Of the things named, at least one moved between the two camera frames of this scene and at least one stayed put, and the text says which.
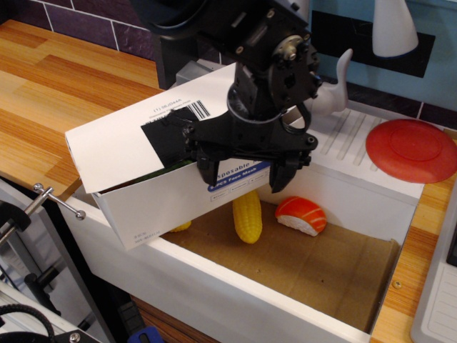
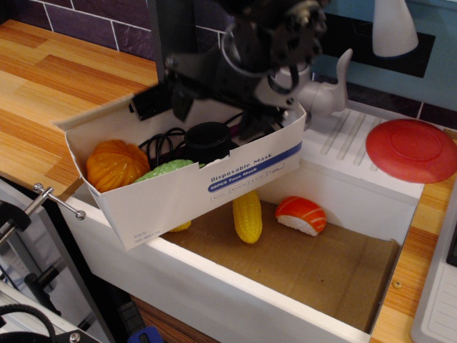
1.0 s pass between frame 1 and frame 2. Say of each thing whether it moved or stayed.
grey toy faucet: stayed
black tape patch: moved
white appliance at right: stayed
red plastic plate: stayed
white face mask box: moved
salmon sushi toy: stayed
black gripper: moved
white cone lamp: stayed
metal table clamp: stayed
